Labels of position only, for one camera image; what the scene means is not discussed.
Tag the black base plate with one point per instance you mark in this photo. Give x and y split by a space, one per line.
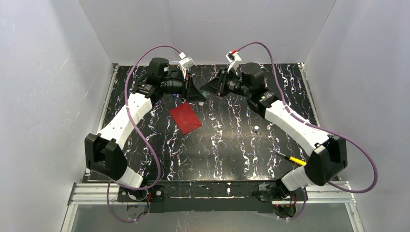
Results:
273 192
155 194

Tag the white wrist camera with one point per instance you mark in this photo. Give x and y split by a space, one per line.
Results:
185 63
234 60

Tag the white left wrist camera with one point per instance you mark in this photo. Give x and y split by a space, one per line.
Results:
185 63

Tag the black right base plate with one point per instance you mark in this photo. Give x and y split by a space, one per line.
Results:
273 192

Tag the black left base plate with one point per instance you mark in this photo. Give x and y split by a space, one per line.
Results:
155 194

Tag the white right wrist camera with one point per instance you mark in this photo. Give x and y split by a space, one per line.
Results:
234 60

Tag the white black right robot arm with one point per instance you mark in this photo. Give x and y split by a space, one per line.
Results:
327 153

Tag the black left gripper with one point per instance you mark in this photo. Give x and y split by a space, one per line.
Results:
186 88

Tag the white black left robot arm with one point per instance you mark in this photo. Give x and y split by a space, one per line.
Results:
103 150

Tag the aluminium front rail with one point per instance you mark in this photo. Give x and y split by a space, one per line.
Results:
96 193

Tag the red paper envelope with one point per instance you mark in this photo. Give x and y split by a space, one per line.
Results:
185 118

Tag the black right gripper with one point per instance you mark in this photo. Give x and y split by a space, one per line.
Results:
221 84

